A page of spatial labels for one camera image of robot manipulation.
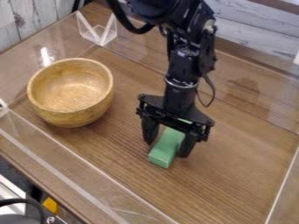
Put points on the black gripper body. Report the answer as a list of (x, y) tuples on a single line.
[(174, 109)]

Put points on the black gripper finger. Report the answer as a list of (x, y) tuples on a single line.
[(150, 126), (188, 145)]

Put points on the green rectangular block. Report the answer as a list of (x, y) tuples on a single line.
[(166, 148)]

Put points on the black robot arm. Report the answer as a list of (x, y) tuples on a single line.
[(186, 22)]

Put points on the brown wooden bowl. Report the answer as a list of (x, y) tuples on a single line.
[(71, 92)]

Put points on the yellow button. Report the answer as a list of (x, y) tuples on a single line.
[(51, 205)]

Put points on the clear acrylic tray wall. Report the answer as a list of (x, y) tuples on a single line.
[(83, 189)]

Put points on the clear acrylic corner bracket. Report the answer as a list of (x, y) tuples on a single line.
[(100, 34)]

